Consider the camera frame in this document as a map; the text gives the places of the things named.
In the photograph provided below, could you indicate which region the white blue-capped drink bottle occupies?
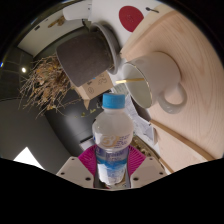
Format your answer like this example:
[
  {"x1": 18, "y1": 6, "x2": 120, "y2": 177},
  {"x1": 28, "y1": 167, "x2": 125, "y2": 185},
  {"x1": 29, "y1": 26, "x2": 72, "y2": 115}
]
[{"x1": 91, "y1": 93, "x2": 135, "y2": 186}]

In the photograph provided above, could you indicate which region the brown cardboard box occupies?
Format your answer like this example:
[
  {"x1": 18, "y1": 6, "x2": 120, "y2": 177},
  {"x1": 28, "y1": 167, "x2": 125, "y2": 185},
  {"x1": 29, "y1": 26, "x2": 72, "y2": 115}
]
[{"x1": 74, "y1": 70, "x2": 114, "y2": 101}]

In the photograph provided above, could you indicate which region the long ceiling light panel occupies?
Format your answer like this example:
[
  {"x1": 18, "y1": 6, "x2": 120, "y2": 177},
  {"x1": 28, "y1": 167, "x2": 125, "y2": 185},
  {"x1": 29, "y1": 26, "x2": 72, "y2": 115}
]
[{"x1": 13, "y1": 146, "x2": 44, "y2": 170}]

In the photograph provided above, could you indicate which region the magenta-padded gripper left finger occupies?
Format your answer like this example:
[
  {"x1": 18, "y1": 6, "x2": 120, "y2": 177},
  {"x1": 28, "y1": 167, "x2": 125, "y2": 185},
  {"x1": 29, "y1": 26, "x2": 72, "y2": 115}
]
[{"x1": 56, "y1": 144, "x2": 99, "y2": 190}]

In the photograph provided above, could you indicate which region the dried plant in grey pot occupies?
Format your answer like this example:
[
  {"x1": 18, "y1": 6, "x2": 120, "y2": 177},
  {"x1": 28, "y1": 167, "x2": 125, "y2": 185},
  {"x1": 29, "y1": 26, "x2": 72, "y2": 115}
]
[{"x1": 18, "y1": 31, "x2": 114, "y2": 119}]

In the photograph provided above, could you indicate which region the grey round plant saucer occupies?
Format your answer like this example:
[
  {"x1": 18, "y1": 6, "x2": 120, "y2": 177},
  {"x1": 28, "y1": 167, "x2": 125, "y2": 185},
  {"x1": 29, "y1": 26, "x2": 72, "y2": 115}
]
[{"x1": 89, "y1": 21, "x2": 122, "y2": 75}]

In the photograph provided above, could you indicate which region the white ceramic mug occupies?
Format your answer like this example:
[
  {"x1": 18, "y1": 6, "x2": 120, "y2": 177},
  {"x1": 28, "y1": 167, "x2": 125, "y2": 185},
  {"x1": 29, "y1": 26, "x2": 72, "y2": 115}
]
[{"x1": 120, "y1": 51, "x2": 188, "y2": 115}]

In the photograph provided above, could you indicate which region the flat round red coaster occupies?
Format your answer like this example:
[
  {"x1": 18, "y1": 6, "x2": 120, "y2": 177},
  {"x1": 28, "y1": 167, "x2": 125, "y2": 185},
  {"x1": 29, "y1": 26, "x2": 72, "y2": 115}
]
[{"x1": 118, "y1": 5, "x2": 145, "y2": 33}]

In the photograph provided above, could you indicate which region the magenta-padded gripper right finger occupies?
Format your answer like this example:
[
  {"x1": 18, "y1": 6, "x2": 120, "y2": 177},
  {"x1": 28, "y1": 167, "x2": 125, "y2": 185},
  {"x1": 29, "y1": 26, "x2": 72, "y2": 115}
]
[{"x1": 125, "y1": 144, "x2": 169, "y2": 190}]

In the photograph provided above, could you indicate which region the light wooden board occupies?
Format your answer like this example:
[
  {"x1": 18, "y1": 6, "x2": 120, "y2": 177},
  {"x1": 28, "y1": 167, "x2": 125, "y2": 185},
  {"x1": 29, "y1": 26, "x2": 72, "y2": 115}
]
[{"x1": 119, "y1": 9, "x2": 224, "y2": 174}]

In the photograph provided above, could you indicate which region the wooden figure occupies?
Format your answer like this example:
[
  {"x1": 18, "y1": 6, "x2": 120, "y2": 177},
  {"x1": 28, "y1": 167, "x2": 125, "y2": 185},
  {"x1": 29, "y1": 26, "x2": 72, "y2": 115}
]
[{"x1": 47, "y1": 15, "x2": 67, "y2": 28}]

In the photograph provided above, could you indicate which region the thin wooden stick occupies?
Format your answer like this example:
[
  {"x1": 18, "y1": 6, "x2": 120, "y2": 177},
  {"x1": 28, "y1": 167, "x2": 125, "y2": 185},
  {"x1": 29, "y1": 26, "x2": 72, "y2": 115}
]
[{"x1": 115, "y1": 77, "x2": 145, "y2": 84}]

